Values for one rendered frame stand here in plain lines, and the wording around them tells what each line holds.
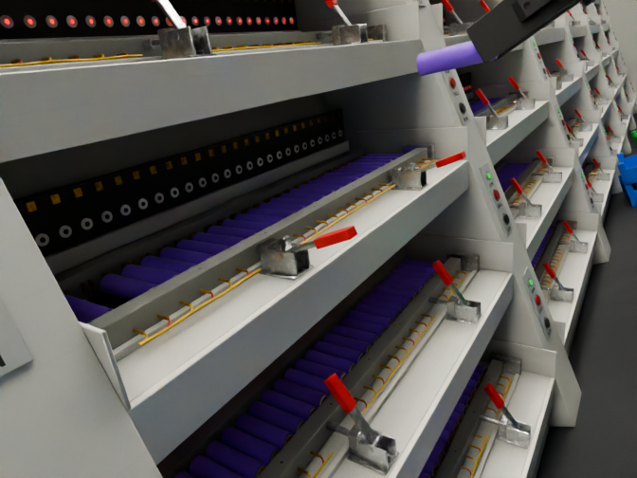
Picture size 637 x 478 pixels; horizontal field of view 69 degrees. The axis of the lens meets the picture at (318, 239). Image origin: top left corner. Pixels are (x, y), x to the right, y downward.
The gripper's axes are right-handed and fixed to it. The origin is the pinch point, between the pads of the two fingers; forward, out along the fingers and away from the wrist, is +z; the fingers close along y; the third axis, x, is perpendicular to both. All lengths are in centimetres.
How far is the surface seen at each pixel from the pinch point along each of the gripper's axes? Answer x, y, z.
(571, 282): 45, -66, 29
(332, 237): 6.9, 13.1, 16.0
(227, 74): -9.0, 11.3, 18.1
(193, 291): 5.0, 20.4, 24.6
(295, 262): 7.1, 13.5, 20.4
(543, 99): 7, -100, 23
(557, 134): 17, -100, 24
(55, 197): -8.2, 22.0, 32.9
